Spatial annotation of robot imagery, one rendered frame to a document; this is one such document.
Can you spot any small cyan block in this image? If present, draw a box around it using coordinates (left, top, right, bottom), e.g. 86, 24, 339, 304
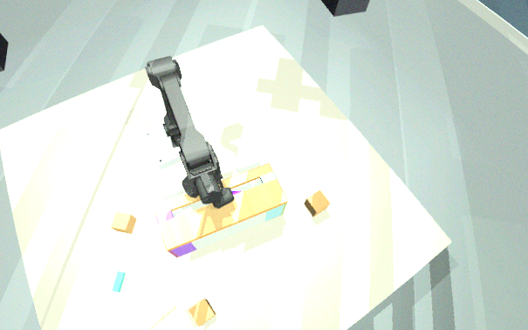
112, 271, 125, 292

